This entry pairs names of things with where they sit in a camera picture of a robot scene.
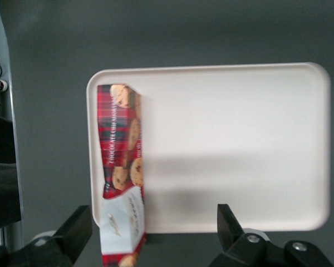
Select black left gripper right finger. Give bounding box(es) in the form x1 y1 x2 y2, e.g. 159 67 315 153
208 203 334 267

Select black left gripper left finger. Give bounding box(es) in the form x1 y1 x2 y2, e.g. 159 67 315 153
12 205 94 267

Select red tartan cookie box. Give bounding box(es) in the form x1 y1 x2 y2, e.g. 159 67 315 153
96 83 148 267

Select cream plastic tray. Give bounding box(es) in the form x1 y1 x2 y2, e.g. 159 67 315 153
86 62 332 234

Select dark grey table mat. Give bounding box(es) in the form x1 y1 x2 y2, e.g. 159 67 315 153
0 0 334 267

